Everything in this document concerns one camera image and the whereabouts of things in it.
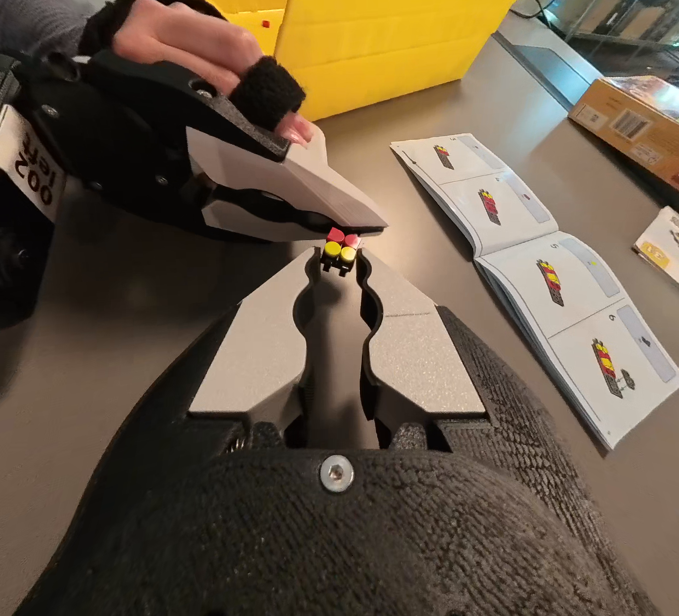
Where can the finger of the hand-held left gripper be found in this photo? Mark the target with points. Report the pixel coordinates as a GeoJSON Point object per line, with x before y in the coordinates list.
{"type": "Point", "coordinates": [238, 165]}
{"type": "Point", "coordinates": [233, 218]}

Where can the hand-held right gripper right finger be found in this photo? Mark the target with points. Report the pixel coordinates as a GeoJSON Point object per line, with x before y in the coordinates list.
{"type": "Point", "coordinates": [424, 361]}

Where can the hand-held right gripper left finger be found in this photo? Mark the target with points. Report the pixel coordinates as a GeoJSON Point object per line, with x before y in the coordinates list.
{"type": "Point", "coordinates": [249, 356]}

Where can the red lego piece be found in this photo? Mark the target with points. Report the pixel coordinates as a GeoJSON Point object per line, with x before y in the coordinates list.
{"type": "Point", "coordinates": [335, 234]}
{"type": "Point", "coordinates": [353, 241]}

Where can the black lego plate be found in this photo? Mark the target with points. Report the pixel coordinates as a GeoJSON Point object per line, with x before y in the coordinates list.
{"type": "Point", "coordinates": [339, 268]}

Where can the person's left forearm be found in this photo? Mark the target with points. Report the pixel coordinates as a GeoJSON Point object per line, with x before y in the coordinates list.
{"type": "Point", "coordinates": [37, 6]}

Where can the lego instruction booklet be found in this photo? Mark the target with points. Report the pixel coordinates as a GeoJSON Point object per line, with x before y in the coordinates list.
{"type": "Point", "coordinates": [530, 266]}

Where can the orange lego box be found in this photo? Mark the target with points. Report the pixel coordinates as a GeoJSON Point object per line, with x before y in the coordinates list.
{"type": "Point", "coordinates": [631, 117]}

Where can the person's left hand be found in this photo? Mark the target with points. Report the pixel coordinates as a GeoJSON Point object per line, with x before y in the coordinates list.
{"type": "Point", "coordinates": [185, 38]}

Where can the white paper leaflet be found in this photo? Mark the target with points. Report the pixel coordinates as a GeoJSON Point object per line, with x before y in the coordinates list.
{"type": "Point", "coordinates": [660, 244]}

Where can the stack of cardboard boxes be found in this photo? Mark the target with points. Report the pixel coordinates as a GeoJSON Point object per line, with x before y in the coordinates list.
{"type": "Point", "coordinates": [610, 6]}

